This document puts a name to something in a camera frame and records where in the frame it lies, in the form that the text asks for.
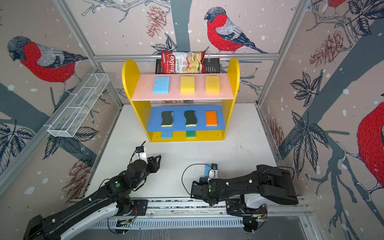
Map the blue sponge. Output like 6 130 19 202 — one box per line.
153 77 170 94
161 131 173 139
204 164 212 179

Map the dark green wavy sponge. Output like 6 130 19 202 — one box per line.
184 110 198 127
161 111 174 127

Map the orange sponge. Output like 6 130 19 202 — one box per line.
206 110 218 127

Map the yellow sponge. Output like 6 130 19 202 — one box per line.
206 76 221 94
180 76 195 94

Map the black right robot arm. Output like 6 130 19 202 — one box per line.
189 165 299 218

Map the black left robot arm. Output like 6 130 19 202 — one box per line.
23 156 162 240

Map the yellow shelf with coloured boards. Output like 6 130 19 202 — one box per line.
122 58 240 143

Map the red cassava chips bag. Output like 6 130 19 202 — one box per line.
161 51 206 74

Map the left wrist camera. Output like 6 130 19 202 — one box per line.
135 146 148 163

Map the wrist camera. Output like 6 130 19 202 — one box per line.
208 164 218 180
135 146 148 163

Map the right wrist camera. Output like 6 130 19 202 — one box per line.
208 164 218 180

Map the aluminium rail base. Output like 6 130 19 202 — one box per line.
61 196 313 232

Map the white wire mesh tray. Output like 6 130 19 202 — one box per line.
48 73 110 138

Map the black wire basket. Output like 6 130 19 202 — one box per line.
155 58 220 74

